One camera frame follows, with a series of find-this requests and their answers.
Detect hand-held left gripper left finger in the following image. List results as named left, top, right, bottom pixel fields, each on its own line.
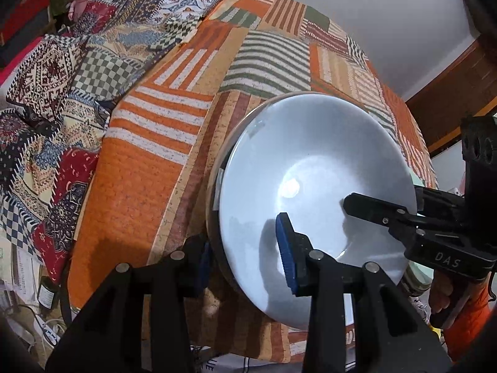
left=44, top=235, right=212, bottom=373

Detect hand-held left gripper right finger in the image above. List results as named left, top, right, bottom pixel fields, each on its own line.
left=276, top=212, right=453, bottom=373

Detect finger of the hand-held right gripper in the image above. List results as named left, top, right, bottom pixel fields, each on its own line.
left=413, top=186, right=468, bottom=220
left=343, top=193, right=430, bottom=249

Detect mint green bowl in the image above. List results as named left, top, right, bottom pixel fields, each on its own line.
left=402, top=173, right=433, bottom=296

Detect white spotted bowl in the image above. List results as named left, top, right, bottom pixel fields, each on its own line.
left=206, top=91, right=418, bottom=329

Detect person's right hand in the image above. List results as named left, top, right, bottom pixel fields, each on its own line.
left=428, top=270, right=454, bottom=315

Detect person's floral clothing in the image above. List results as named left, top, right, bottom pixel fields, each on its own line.
left=408, top=295, right=432, bottom=320

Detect brown wooden door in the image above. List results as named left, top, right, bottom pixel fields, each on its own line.
left=404, top=39, right=497, bottom=152

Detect striped patchwork cloth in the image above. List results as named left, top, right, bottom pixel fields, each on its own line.
left=68, top=0, right=439, bottom=362

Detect dark labelled jar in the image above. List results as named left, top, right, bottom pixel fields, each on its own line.
left=38, top=276, right=60, bottom=308

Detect white power strip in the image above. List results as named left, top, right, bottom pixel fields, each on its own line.
left=34, top=314, right=67, bottom=347

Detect patterned patchwork blanket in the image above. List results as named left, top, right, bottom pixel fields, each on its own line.
left=0, top=0, right=226, bottom=284

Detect red box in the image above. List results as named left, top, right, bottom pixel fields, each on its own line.
left=0, top=0, right=51, bottom=45

